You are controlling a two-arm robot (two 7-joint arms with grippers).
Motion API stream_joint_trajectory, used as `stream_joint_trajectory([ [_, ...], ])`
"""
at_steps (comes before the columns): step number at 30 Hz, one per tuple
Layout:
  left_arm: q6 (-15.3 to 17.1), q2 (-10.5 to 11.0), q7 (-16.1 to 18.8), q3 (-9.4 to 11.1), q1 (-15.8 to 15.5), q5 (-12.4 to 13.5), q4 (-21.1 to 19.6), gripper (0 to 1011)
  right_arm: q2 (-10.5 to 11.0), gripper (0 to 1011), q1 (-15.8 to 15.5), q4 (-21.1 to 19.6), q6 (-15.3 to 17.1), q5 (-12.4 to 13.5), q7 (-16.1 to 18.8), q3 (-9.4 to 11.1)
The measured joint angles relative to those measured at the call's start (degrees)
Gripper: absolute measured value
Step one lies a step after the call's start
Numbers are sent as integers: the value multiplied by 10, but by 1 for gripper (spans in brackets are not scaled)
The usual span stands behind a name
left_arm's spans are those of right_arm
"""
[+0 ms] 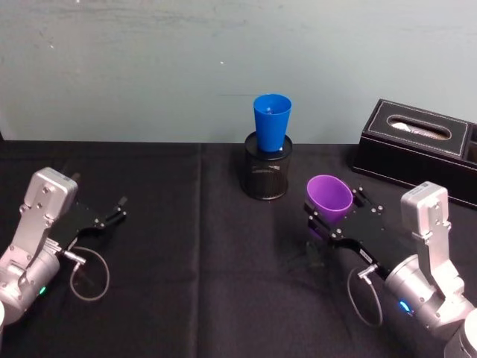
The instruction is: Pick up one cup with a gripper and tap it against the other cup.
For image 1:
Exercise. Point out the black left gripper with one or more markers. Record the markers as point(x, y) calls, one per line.
point(80, 222)

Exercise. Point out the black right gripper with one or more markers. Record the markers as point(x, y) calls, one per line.
point(376, 238)

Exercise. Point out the purple plastic cup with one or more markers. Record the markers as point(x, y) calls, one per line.
point(329, 199)

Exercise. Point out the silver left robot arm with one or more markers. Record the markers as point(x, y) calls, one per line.
point(37, 231)

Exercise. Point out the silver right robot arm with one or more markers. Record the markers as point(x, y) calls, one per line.
point(432, 268)

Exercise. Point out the black mesh pen holder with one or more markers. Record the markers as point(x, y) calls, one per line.
point(264, 179)

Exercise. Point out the black stitched tissue box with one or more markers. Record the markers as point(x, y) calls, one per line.
point(406, 156)

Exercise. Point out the black table cloth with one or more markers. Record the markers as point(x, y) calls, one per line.
point(179, 261)

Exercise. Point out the white tissue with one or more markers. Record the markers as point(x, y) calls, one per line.
point(417, 128)

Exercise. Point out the blue plastic cup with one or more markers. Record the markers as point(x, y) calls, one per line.
point(271, 119)

